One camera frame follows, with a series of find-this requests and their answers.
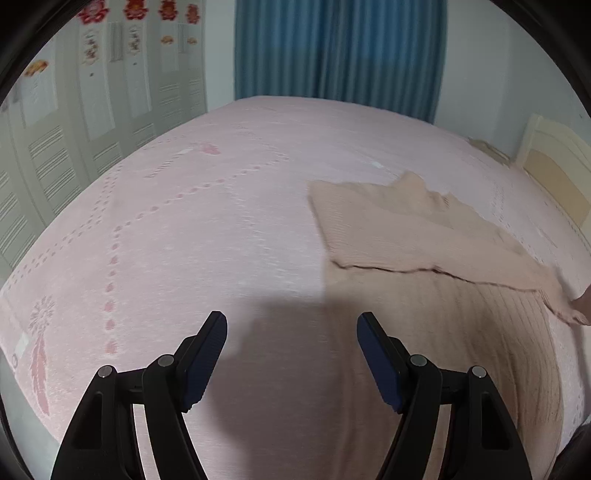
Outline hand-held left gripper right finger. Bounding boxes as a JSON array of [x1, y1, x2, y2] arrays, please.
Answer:
[[356, 312, 533, 480]]

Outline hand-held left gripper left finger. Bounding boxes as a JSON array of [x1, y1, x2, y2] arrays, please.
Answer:
[[50, 311, 228, 480]]

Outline beige knitted sweater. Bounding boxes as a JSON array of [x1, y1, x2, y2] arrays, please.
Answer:
[[307, 171, 591, 480]]

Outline person's right hand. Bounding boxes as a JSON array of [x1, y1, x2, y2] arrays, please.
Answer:
[[571, 284, 591, 326]]

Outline pink bed cover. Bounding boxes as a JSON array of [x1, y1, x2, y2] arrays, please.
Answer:
[[0, 95, 591, 480]]

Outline white wardrobe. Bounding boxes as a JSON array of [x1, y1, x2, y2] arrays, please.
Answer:
[[0, 0, 208, 278]]

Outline cream headboard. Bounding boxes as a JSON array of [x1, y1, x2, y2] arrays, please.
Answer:
[[515, 113, 591, 241]]

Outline blue curtain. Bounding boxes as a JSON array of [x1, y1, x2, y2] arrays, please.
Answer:
[[234, 0, 448, 124]]

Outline row of red paper decorations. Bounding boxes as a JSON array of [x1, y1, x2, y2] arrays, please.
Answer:
[[23, 0, 204, 77]]

